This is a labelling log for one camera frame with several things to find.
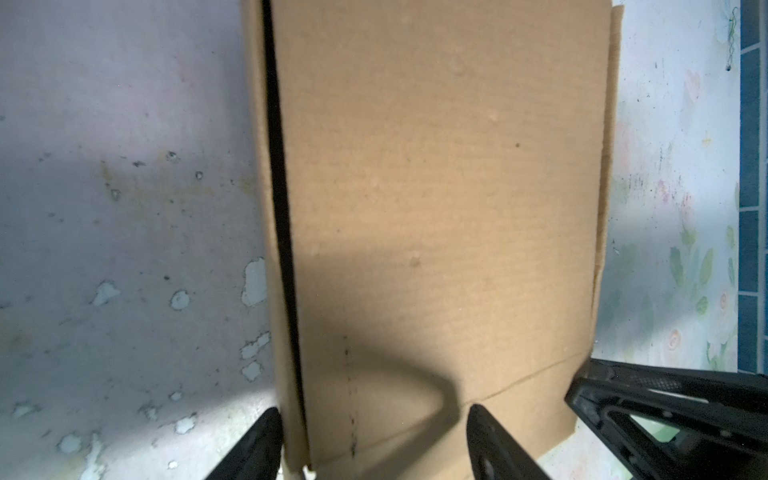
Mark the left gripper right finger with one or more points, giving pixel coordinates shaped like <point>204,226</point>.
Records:
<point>494,453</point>

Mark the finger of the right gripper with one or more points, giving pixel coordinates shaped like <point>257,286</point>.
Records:
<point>669,423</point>

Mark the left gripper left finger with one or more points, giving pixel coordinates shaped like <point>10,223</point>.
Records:
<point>257,454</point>

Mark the brown cardboard box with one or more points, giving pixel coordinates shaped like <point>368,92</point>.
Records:
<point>434,180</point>

